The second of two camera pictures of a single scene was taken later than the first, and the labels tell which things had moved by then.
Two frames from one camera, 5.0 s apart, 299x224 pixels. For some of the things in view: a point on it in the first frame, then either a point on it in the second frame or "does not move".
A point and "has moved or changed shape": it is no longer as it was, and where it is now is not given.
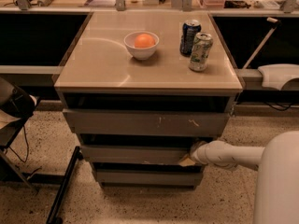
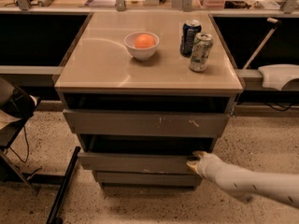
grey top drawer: x=123 y=122 does not move
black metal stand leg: x=64 y=187 does not move
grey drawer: x=143 y=154 has moved or changed shape
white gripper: x=199 y=154 to x=207 y=167
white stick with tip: x=256 y=52 does not move
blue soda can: x=191 y=28 does not move
